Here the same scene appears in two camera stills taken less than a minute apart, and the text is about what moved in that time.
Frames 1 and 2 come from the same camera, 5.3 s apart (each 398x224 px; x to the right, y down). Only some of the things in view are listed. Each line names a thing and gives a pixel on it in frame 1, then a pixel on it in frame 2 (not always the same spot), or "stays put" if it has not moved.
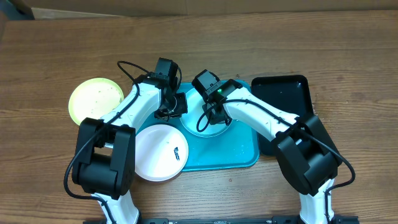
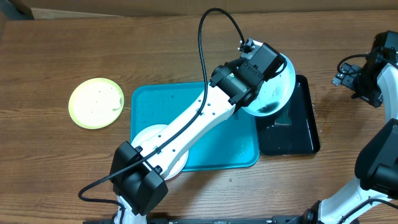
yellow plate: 94,98 stays put
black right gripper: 214,119 -> 374,98
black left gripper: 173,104 -> 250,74
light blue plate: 194,109 -> 274,93
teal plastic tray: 238,147 stays put
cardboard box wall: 172,8 stays put
